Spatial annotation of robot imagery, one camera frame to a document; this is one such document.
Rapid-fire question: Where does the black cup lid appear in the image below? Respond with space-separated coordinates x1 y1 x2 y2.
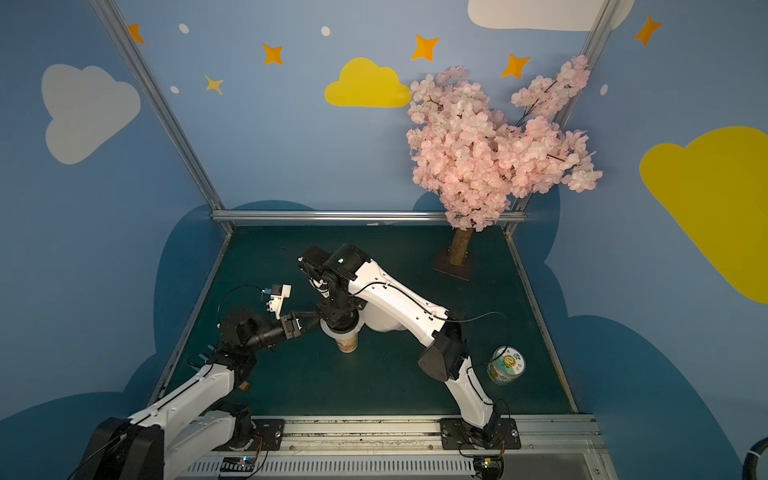
323 317 360 334

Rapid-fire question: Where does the paper milk tea cup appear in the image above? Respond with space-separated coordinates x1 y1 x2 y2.
320 320 364 354

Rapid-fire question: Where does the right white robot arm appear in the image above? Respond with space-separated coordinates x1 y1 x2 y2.
298 243 501 448

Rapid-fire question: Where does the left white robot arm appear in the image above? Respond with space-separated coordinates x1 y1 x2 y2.
69 308 320 479

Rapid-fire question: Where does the small green circuit board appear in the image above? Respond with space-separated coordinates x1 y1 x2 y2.
219 456 256 474

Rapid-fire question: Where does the green white tape roll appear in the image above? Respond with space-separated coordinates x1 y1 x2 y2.
486 346 526 386

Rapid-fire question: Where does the pink cherry blossom tree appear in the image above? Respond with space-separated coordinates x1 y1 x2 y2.
406 55 603 268

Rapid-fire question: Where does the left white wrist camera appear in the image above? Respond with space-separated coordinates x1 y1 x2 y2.
262 284 292 320

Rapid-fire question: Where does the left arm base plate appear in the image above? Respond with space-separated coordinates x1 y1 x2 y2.
215 417 286 452

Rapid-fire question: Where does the aluminium back frame bar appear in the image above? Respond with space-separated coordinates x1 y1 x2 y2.
211 209 527 226

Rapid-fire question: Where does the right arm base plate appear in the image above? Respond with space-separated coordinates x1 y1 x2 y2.
439 417 522 450

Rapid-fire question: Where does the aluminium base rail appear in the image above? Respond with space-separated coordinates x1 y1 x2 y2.
179 414 618 479

